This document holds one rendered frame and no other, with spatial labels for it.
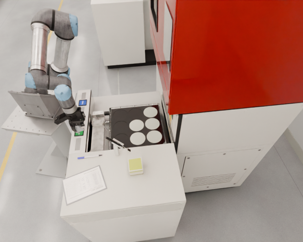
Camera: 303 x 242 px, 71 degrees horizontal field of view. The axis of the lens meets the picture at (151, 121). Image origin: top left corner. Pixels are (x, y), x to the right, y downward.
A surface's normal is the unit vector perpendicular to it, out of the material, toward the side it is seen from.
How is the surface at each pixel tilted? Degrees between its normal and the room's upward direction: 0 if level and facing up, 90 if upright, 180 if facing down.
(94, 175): 0
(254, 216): 0
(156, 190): 0
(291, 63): 90
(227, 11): 90
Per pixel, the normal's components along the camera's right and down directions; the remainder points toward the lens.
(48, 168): -0.01, -0.63
